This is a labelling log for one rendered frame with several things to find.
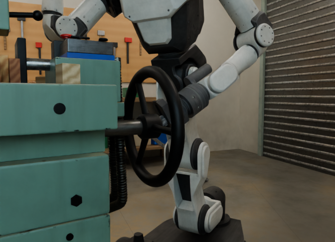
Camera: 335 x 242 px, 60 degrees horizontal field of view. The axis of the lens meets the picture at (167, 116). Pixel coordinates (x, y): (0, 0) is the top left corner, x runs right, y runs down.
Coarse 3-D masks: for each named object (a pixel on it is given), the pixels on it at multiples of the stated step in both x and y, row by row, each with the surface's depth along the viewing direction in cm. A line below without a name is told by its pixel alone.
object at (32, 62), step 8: (16, 40) 56; (24, 40) 55; (16, 48) 57; (24, 48) 55; (16, 56) 58; (24, 56) 56; (24, 64) 56; (32, 64) 59; (40, 64) 60; (48, 64) 61; (24, 72) 56; (24, 80) 56
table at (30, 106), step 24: (0, 96) 32; (24, 96) 33; (48, 96) 34; (72, 96) 36; (96, 96) 37; (0, 120) 32; (24, 120) 33; (48, 120) 35; (72, 120) 36; (96, 120) 38
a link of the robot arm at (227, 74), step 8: (224, 64) 90; (232, 64) 93; (216, 72) 88; (224, 72) 89; (232, 72) 90; (208, 80) 88; (216, 80) 87; (224, 80) 89; (232, 80) 90; (216, 88) 87; (224, 88) 88
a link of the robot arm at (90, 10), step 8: (88, 0) 108; (96, 0) 109; (80, 8) 107; (88, 8) 107; (96, 8) 109; (104, 8) 112; (64, 16) 99; (72, 16) 105; (80, 16) 106; (88, 16) 107; (96, 16) 110; (56, 24) 98; (64, 24) 99; (72, 24) 101; (80, 24) 104; (88, 24) 108; (64, 32) 100; (72, 32) 101; (80, 32) 104
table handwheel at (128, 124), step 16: (160, 80) 62; (128, 96) 78; (144, 96) 73; (176, 96) 59; (128, 112) 80; (144, 112) 71; (176, 112) 58; (128, 128) 66; (144, 128) 67; (160, 128) 64; (176, 128) 58; (128, 144) 79; (144, 144) 72; (176, 144) 58; (176, 160) 59; (144, 176) 71; (160, 176) 63
